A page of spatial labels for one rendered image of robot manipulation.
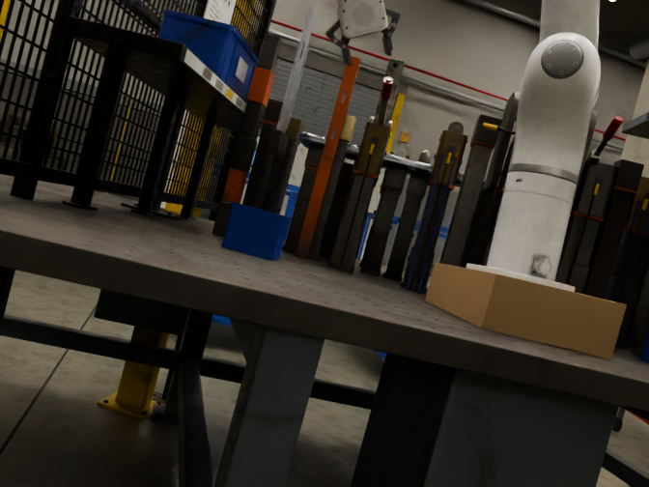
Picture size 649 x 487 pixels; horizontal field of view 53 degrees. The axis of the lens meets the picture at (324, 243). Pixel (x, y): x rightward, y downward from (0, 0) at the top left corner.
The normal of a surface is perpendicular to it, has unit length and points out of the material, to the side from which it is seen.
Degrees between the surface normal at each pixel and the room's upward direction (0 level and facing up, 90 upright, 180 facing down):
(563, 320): 90
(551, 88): 124
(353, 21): 111
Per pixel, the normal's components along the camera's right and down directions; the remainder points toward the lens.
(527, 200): -0.53, -0.13
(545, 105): -0.56, 0.48
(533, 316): 0.22, 0.09
